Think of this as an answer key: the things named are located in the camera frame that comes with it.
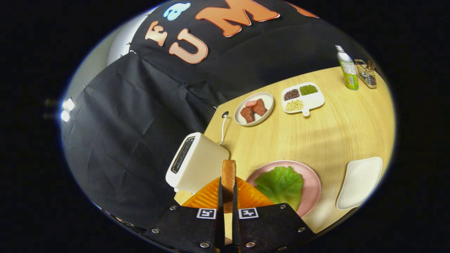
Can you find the beige round plate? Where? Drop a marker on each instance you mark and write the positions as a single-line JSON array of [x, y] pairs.
[[268, 102]]

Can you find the pile of green beans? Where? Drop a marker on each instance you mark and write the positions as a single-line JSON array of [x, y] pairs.
[[308, 90]]

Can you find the green label bottle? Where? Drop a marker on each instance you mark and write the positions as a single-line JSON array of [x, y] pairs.
[[349, 73]]

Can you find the toasted bread slice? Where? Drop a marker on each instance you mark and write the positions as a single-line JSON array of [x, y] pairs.
[[228, 175]]

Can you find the red sausage slice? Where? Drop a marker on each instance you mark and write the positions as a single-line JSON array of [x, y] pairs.
[[251, 103]]

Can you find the brown meat piece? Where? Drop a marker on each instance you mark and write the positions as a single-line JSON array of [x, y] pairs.
[[260, 107], [247, 115]]

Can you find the black backdrop cloth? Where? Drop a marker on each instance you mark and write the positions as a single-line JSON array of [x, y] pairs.
[[123, 140]]

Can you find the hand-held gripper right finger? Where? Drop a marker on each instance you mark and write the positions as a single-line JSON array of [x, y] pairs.
[[235, 225]]

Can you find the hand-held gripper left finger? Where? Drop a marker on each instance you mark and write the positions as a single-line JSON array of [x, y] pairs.
[[220, 218]]

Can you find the bright studio lamp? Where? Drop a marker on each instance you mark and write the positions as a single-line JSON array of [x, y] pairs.
[[67, 109]]

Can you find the white square plate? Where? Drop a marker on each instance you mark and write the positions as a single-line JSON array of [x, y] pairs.
[[358, 182]]

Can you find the green lettuce leaf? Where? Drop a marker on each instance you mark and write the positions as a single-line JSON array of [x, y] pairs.
[[281, 184]]

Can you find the pile of yellow soybeans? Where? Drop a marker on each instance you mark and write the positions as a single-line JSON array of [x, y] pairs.
[[294, 105]]

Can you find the white divided dish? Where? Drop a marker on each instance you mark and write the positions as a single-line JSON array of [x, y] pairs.
[[314, 100]]

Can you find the pile of dark red beans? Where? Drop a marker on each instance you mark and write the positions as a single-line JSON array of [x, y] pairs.
[[291, 94]]

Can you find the pink round plate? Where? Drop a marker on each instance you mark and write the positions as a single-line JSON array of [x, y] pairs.
[[313, 186]]

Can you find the cream white toaster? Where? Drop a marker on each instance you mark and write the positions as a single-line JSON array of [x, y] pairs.
[[200, 165]]

